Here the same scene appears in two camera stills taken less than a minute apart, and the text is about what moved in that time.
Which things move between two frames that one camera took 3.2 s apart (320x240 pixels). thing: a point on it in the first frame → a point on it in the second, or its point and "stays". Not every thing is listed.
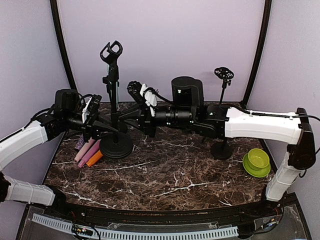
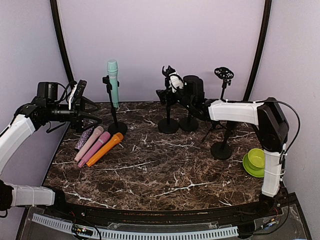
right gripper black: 146,121 → 162,94
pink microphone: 95,149 stays
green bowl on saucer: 256,162 stays
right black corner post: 259,54 stays
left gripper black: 92,126 → 77,121
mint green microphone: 107,67 → 112,69
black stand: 221,151 stays
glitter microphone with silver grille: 80,142 stays
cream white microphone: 83,150 stays
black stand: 115,145 → 168,126
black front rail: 109,214 stays
